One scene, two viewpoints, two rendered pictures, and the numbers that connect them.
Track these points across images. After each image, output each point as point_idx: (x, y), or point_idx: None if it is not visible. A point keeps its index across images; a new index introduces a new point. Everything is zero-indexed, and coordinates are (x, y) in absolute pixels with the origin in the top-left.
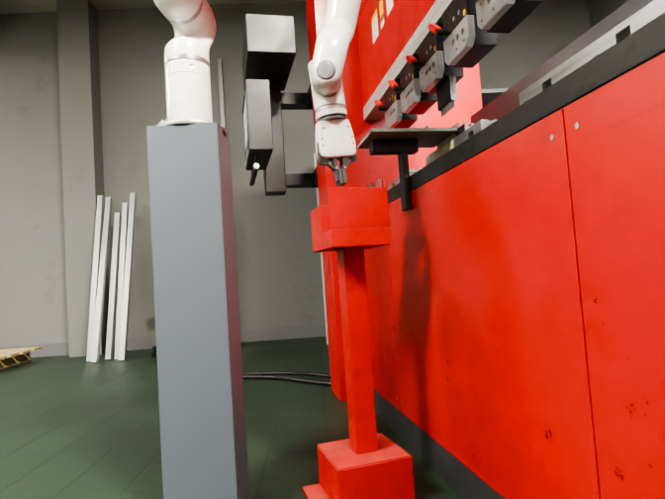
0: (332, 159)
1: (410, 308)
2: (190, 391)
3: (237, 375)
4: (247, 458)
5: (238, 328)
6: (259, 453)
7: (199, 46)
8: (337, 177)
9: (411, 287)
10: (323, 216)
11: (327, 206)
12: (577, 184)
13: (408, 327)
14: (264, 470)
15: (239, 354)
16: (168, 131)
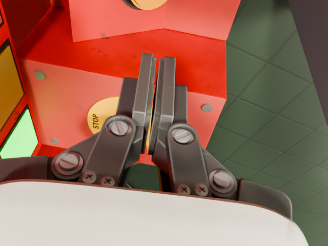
0: (208, 190)
1: (26, 6)
2: None
3: (325, 2)
4: (240, 42)
5: (316, 60)
6: (226, 46)
7: None
8: (178, 95)
9: (6, 11)
10: (217, 71)
11: (199, 91)
12: None
13: (41, 6)
14: (242, 7)
15: (311, 35)
16: None
